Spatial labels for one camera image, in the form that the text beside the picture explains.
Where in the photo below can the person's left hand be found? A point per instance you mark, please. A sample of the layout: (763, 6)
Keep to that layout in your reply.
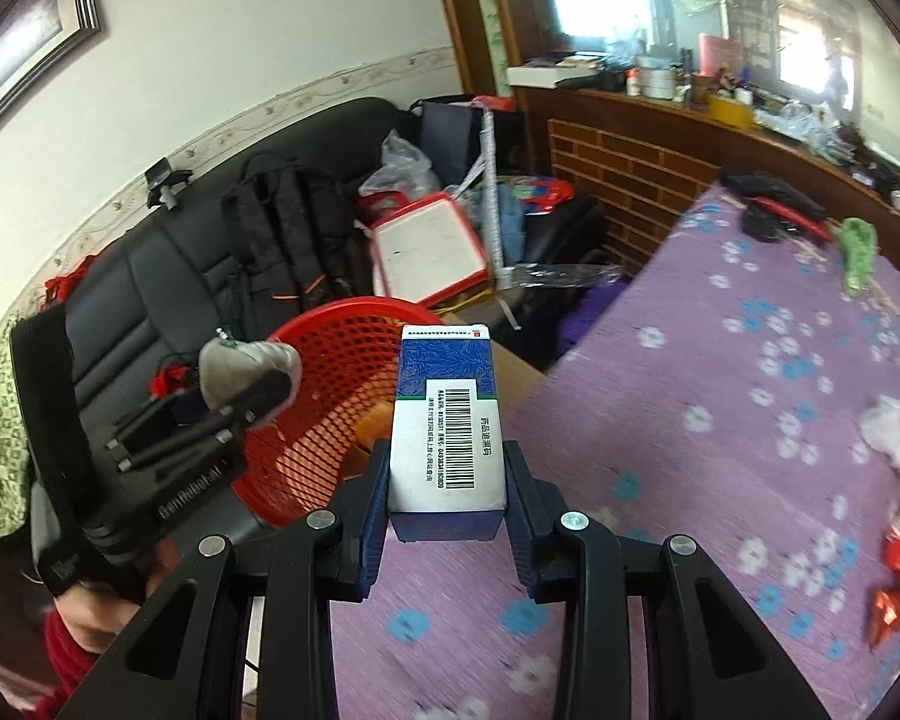
(97, 615)

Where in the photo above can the person's left forearm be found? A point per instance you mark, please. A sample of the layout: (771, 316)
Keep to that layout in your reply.
(67, 667)

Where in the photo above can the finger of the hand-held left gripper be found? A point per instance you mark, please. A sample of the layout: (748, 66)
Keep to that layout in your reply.
(259, 397)

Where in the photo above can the black red hand tool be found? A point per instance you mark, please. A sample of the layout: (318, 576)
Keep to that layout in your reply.
(787, 199)

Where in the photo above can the black wall mount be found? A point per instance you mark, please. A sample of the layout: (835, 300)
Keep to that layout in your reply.
(166, 181)

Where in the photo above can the framed picture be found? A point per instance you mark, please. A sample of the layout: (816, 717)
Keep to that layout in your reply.
(52, 7)

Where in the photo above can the dark paper bag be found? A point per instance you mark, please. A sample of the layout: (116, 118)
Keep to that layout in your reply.
(450, 135)

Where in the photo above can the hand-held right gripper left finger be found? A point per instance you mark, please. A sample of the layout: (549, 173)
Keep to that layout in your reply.
(375, 510)

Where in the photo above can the small black case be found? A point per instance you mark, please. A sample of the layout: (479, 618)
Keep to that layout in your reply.
(759, 223)

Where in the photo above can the green crumpled bag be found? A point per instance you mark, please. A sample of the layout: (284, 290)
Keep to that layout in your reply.
(855, 251)

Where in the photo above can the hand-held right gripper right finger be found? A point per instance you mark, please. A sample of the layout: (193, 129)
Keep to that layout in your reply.
(517, 525)

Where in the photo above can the black backpack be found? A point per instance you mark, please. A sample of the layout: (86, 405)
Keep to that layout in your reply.
(292, 240)

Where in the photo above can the red plastic basket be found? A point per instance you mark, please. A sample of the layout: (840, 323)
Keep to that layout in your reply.
(322, 337)

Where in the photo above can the wooden counter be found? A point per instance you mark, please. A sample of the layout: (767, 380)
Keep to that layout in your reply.
(645, 142)

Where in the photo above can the purple floral tablecloth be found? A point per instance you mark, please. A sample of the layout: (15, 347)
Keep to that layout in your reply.
(682, 360)

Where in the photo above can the yellow box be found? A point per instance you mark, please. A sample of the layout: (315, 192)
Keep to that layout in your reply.
(731, 111)

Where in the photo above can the clear plastic bag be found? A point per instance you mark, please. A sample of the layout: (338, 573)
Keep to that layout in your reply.
(401, 165)

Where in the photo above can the blue white medicine box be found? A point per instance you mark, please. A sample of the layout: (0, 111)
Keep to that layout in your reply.
(446, 450)

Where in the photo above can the red framed white board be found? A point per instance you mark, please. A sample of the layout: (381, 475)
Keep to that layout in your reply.
(427, 247)

